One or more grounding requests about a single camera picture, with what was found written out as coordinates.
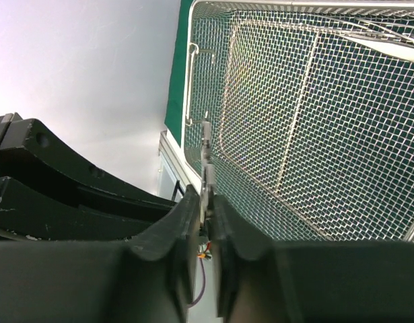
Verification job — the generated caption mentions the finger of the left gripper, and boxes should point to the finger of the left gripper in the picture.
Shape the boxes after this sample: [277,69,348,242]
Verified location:
[0,113,173,205]
[0,177,173,241]

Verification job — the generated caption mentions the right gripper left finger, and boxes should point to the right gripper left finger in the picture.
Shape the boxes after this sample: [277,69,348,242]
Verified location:
[0,186,199,322]

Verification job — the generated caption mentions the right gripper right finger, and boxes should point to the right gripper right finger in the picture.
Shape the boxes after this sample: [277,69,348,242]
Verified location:
[211,195,414,322]

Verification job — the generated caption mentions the metal mesh tray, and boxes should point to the metal mesh tray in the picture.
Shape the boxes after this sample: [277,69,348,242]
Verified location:
[181,0,414,243]

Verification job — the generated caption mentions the green surgical cloth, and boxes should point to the green surgical cloth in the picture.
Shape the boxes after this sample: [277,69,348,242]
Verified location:
[164,0,414,223]

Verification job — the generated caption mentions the steel tweezers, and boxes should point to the steel tweezers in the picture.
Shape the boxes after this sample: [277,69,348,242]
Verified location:
[339,20,414,63]

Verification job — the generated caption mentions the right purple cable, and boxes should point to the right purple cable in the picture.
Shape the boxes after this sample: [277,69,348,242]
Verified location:
[186,242,214,309]

